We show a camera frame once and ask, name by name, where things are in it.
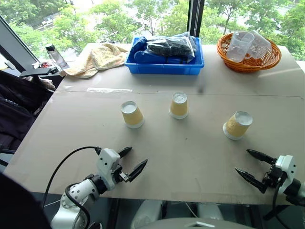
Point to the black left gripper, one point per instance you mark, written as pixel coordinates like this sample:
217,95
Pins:
119,173

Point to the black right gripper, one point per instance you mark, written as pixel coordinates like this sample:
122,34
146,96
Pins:
274,177

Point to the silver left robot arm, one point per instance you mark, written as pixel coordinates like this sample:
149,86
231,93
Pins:
77,193

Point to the yellow ribbed paper cup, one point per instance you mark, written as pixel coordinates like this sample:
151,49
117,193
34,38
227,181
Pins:
131,115
237,126
179,106

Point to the silver robot torso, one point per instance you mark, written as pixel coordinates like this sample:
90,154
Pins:
181,215

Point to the blue plastic bin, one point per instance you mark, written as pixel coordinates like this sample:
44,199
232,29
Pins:
164,65

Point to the cream yellow towel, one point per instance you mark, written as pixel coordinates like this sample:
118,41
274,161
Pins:
98,59

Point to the orange wicker basket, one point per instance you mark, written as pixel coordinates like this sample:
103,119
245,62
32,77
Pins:
249,59

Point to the clear bag of black items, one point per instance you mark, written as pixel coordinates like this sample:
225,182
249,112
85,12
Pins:
169,47

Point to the clear plastic measuring cup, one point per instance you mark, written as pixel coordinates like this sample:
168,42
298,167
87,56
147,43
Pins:
260,46
238,46

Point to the clear water bottle black cap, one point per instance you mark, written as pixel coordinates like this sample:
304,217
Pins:
55,55

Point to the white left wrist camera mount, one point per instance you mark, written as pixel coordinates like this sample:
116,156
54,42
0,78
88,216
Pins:
107,164

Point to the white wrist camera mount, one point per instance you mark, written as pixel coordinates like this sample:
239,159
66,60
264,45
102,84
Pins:
107,164
287,172

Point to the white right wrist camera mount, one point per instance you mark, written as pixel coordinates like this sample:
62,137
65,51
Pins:
287,172

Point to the black window frame post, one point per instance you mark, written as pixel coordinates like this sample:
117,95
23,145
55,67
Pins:
196,17

